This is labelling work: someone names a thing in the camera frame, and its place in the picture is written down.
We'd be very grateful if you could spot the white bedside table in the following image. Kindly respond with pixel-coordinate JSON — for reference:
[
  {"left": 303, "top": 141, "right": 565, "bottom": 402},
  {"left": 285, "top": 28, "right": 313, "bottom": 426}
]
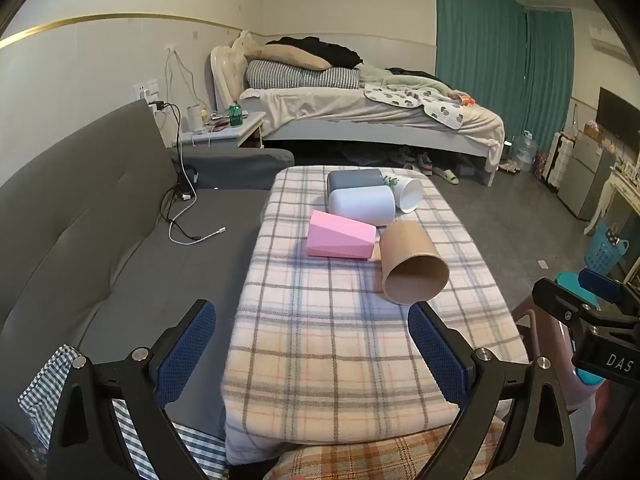
[{"left": 172, "top": 111, "right": 267, "bottom": 151}]

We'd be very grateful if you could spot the white paper cup green print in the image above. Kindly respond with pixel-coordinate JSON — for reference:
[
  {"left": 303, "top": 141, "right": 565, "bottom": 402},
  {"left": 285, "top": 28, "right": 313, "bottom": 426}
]
[{"left": 382, "top": 172, "right": 423, "bottom": 214}]

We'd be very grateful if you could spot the teal curtain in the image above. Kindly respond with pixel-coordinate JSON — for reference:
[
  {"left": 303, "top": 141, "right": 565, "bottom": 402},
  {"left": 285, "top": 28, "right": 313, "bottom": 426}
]
[{"left": 433, "top": 0, "right": 576, "bottom": 137}]

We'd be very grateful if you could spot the grey plastic cup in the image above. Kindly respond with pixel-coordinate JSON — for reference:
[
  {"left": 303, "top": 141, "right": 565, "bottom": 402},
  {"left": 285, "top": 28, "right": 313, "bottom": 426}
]
[{"left": 327, "top": 169, "right": 384, "bottom": 194}]

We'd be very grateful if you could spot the black clothes pile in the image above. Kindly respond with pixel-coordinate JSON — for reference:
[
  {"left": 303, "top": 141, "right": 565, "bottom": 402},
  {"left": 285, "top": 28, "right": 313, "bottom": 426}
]
[{"left": 265, "top": 36, "right": 365, "bottom": 69}]

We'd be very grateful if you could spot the pink faceted cup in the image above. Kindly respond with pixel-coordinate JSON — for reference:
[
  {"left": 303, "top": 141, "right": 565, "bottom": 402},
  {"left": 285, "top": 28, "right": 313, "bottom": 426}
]
[{"left": 306, "top": 209, "right": 377, "bottom": 261}]

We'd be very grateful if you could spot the black cable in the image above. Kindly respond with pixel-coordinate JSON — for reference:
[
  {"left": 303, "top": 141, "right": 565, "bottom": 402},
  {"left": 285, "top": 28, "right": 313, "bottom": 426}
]
[{"left": 148, "top": 102, "right": 202, "bottom": 241}]

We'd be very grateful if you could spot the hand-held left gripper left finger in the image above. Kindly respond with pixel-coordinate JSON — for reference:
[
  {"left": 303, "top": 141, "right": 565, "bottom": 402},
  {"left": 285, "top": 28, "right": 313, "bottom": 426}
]
[{"left": 46, "top": 299, "right": 231, "bottom": 480}]

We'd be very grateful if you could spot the brown paper cup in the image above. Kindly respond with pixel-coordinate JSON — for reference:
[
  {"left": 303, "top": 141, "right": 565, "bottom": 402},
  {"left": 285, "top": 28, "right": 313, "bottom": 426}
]
[{"left": 378, "top": 220, "right": 450, "bottom": 306}]

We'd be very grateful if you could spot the striped pillow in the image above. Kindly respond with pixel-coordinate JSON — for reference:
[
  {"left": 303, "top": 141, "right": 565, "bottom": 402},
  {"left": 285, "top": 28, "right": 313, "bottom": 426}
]
[{"left": 246, "top": 59, "right": 361, "bottom": 91}]

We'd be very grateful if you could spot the large water jug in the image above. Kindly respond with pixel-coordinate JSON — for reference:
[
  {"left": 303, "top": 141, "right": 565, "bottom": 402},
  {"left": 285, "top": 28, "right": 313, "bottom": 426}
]
[{"left": 513, "top": 130, "right": 539, "bottom": 167}]

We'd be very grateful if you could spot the grey sofa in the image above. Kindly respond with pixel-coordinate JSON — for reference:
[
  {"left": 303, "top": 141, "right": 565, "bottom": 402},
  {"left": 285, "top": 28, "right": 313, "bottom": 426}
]
[{"left": 0, "top": 99, "right": 296, "bottom": 456}]

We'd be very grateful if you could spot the bed with cream sheet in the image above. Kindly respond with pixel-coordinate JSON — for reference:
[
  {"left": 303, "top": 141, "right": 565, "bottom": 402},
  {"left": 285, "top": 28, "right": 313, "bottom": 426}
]
[{"left": 210, "top": 30, "right": 507, "bottom": 187}]

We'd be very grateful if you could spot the beige pillow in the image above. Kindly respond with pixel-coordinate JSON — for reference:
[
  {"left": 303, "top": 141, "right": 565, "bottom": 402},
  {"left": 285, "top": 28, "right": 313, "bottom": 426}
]
[{"left": 260, "top": 43, "right": 333, "bottom": 71}]

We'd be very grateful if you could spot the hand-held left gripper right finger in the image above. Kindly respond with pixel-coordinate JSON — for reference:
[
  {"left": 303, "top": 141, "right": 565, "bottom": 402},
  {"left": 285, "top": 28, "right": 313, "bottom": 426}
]
[{"left": 407, "top": 301, "right": 576, "bottom": 480}]

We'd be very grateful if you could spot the white charging cable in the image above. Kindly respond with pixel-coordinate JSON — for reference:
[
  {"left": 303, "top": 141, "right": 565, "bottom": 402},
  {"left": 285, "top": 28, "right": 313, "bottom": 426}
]
[{"left": 168, "top": 110, "right": 227, "bottom": 246}]

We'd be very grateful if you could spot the black television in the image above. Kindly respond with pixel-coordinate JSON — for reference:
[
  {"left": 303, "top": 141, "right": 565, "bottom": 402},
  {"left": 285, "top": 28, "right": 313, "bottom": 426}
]
[{"left": 596, "top": 86, "right": 640, "bottom": 157}]

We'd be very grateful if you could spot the blue plastic basket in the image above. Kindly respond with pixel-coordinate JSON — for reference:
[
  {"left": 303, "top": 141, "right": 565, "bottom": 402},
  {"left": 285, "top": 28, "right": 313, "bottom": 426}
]
[{"left": 584, "top": 223, "right": 630, "bottom": 277}]

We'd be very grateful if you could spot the patterned baby blanket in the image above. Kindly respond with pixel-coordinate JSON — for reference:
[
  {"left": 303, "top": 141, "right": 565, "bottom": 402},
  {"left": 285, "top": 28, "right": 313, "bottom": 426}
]
[{"left": 363, "top": 82, "right": 473, "bottom": 130}]

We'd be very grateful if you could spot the orange plaid cushion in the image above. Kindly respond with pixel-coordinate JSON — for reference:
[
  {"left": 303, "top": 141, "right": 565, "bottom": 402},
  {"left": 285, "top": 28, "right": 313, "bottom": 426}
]
[{"left": 275, "top": 419, "right": 507, "bottom": 480}]

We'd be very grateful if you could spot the white padded headboard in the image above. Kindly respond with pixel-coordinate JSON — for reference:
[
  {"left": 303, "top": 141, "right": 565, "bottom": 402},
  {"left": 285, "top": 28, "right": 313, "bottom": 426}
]
[{"left": 210, "top": 30, "right": 251, "bottom": 113}]

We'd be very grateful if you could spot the reddish brown stool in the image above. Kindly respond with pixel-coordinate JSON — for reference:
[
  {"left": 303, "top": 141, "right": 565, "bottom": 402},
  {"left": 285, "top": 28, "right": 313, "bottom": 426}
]
[{"left": 511, "top": 296, "right": 581, "bottom": 413}]

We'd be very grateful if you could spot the pale green blanket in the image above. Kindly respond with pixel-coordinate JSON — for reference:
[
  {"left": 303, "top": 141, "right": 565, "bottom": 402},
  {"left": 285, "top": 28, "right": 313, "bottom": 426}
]
[{"left": 356, "top": 64, "right": 453, "bottom": 98}]

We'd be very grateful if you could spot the person's right forearm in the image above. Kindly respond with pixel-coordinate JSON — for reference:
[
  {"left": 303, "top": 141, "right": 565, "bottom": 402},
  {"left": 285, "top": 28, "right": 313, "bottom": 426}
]
[{"left": 575, "top": 382, "right": 640, "bottom": 480}]

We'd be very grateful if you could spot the white plastic cup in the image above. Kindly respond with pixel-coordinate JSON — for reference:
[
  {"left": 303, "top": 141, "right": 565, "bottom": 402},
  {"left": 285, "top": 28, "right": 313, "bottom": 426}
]
[{"left": 327, "top": 185, "right": 396, "bottom": 227}]

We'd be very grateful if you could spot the grey cabinet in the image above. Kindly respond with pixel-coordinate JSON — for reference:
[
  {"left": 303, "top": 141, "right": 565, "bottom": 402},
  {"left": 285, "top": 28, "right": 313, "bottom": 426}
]
[{"left": 556, "top": 135, "right": 617, "bottom": 222}]

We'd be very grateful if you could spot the white air conditioner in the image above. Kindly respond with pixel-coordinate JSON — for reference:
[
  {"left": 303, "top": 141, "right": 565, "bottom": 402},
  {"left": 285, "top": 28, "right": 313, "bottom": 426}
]
[{"left": 587, "top": 25, "right": 632, "bottom": 63}]

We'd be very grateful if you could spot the blue gingham cloth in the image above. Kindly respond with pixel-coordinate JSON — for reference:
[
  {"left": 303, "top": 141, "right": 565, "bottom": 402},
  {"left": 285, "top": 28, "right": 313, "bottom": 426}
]
[{"left": 17, "top": 344, "right": 229, "bottom": 480}]

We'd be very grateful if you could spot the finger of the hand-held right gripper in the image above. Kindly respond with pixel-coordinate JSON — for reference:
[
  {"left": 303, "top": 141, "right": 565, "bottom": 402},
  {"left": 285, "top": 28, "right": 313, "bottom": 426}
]
[
  {"left": 578, "top": 268, "right": 640, "bottom": 318},
  {"left": 531, "top": 277, "right": 621, "bottom": 333}
]

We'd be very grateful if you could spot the white suitcase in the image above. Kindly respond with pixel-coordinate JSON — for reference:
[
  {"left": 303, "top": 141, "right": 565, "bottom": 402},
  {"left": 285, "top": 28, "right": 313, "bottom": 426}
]
[{"left": 543, "top": 131, "right": 573, "bottom": 192}]

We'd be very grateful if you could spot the white wall socket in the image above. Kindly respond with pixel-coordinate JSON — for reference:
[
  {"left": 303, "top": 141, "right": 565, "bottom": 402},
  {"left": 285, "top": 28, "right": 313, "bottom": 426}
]
[{"left": 133, "top": 80, "right": 161, "bottom": 102}]

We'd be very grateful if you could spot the plaid-covered table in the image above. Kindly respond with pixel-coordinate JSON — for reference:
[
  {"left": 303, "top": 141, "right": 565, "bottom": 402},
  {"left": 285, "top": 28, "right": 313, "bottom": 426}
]
[{"left": 222, "top": 165, "right": 531, "bottom": 466}]

